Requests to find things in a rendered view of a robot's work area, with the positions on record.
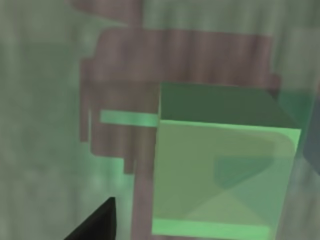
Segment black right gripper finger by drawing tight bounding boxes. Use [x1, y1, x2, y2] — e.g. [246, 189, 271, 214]
[63, 196, 118, 240]

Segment green translucent cube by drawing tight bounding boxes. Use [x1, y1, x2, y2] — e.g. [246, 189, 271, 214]
[151, 82, 302, 240]

